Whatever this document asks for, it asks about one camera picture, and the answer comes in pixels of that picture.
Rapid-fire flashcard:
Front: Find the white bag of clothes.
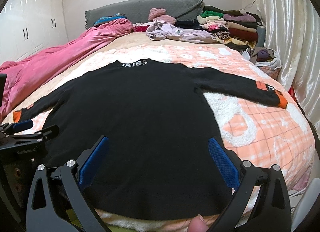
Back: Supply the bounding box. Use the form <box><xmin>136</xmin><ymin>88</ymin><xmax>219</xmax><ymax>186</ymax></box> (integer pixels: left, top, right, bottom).
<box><xmin>242</xmin><ymin>47</ymin><xmax>282</xmax><ymax>80</ymax></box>

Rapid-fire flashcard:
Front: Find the beige fleece bed sheet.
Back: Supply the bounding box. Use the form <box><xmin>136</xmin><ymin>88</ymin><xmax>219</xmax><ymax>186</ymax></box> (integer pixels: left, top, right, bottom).
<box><xmin>1</xmin><ymin>32</ymin><xmax>226</xmax><ymax>123</ymax></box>

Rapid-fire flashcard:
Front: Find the blue cloth at headboard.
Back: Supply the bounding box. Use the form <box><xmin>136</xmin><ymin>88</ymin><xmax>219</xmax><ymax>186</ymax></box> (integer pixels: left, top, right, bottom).
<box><xmin>93</xmin><ymin>14</ymin><xmax>126</xmax><ymax>27</ymax></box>

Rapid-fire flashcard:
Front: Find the black IKISS sweater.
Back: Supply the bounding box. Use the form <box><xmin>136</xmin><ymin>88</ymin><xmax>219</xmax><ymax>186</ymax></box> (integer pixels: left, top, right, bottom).
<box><xmin>20</xmin><ymin>59</ymin><xmax>287</xmax><ymax>221</ymax></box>

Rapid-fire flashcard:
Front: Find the peach white plaid blanket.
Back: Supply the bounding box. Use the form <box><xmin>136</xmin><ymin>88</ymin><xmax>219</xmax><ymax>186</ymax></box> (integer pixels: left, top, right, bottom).
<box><xmin>12</xmin><ymin>47</ymin><xmax>316</xmax><ymax>231</ymax></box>

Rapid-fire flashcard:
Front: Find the lilac crumpled garment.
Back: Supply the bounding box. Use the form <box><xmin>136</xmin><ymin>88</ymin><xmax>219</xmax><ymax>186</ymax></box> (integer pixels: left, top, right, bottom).
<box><xmin>146</xmin><ymin>20</ymin><xmax>223</xmax><ymax>44</ymax></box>

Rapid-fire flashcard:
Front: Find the grey bed headboard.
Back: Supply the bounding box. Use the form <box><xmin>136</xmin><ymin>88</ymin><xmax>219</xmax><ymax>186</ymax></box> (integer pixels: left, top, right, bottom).
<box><xmin>85</xmin><ymin>0</ymin><xmax>203</xmax><ymax>29</ymax></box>

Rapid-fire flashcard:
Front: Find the person right hand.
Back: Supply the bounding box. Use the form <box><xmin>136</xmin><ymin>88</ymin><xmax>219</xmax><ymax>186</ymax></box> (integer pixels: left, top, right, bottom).
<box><xmin>187</xmin><ymin>214</ymin><xmax>209</xmax><ymax>232</ymax></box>

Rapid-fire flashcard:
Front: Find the white wardrobe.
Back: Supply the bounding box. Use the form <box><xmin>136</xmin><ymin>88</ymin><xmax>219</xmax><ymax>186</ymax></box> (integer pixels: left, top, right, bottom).
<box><xmin>1</xmin><ymin>0</ymin><xmax>68</xmax><ymax>62</ymax></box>

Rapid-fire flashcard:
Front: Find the red garment near pillow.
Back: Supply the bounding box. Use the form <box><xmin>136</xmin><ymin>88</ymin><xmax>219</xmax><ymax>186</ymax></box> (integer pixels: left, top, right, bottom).
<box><xmin>132</xmin><ymin>25</ymin><xmax>149</xmax><ymax>32</ymax></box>

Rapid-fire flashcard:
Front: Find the white satin curtain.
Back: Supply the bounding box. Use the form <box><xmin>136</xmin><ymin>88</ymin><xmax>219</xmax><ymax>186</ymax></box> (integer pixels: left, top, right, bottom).
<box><xmin>259</xmin><ymin>0</ymin><xmax>319</xmax><ymax>130</ymax></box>

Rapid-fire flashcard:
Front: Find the stack of folded clothes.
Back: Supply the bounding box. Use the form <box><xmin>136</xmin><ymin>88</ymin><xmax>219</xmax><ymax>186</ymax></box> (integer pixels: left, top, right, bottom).
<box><xmin>175</xmin><ymin>5</ymin><xmax>263</xmax><ymax>51</ymax></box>

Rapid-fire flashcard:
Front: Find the pink quilted duvet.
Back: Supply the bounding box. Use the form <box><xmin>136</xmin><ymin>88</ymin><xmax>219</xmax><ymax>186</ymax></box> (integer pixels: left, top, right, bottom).
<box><xmin>1</xmin><ymin>18</ymin><xmax>132</xmax><ymax>120</ymax></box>

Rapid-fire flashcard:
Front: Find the pink fluffy knit item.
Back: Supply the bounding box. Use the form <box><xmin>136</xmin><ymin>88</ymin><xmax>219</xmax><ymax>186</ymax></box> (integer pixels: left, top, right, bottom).
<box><xmin>148</xmin><ymin>8</ymin><xmax>176</xmax><ymax>24</ymax></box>

